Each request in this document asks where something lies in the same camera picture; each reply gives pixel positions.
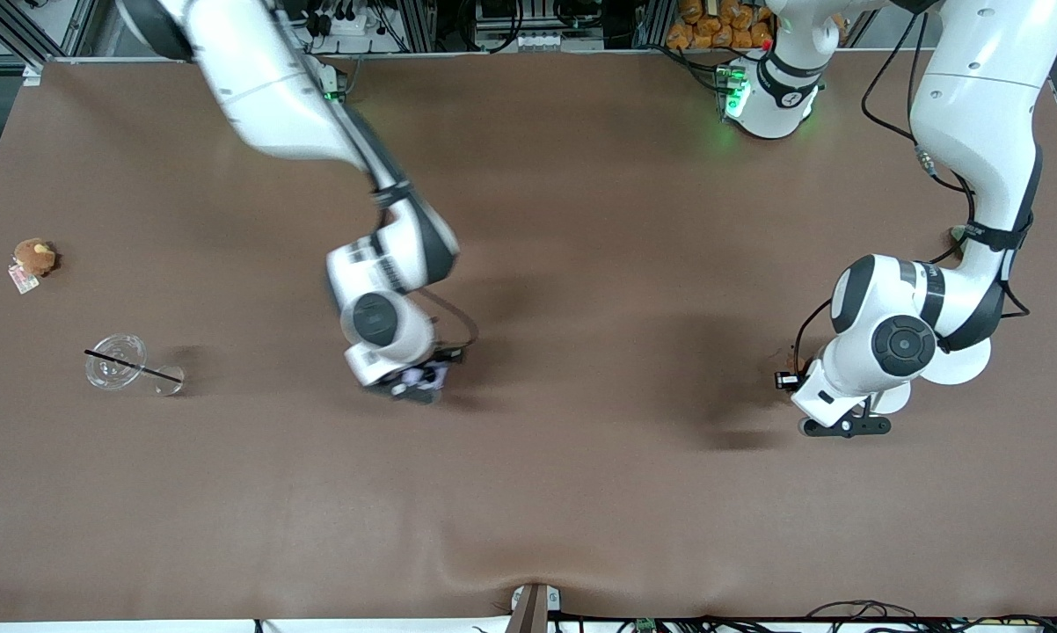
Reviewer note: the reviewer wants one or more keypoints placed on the orange plush toy pile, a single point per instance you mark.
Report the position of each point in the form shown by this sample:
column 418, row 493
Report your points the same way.
column 713, row 33

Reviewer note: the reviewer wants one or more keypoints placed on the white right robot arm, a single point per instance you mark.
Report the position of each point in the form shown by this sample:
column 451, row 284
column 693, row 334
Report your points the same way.
column 256, row 79

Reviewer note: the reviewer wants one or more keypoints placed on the white power strip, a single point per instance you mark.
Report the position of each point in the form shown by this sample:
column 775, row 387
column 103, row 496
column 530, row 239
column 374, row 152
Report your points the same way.
column 542, row 40

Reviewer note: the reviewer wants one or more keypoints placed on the brown plush toy with tag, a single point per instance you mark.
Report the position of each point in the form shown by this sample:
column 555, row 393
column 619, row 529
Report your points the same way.
column 34, row 258

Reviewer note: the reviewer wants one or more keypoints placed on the black drinking straw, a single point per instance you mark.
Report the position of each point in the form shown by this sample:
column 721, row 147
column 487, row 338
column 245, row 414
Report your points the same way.
column 133, row 366

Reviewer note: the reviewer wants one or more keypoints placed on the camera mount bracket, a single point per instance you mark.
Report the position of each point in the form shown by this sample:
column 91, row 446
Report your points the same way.
column 531, row 608

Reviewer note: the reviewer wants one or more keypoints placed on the clear plastic cup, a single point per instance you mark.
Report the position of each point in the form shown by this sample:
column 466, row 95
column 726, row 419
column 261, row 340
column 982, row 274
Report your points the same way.
column 113, row 362

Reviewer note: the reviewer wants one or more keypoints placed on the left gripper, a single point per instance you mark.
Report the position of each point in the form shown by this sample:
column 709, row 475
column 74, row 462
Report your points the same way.
column 798, row 370

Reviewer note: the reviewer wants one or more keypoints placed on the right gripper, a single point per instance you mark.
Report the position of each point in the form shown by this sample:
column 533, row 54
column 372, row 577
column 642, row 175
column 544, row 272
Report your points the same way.
column 441, row 361

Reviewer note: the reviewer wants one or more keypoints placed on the white round table lamp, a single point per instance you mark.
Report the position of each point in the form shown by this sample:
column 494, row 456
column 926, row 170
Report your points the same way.
column 964, row 365

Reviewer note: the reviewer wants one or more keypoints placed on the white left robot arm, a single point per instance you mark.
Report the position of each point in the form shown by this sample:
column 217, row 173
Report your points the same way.
column 977, row 105

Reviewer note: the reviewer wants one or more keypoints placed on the purple flip phone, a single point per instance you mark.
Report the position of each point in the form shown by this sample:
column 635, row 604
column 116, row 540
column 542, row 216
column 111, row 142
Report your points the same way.
column 423, row 376

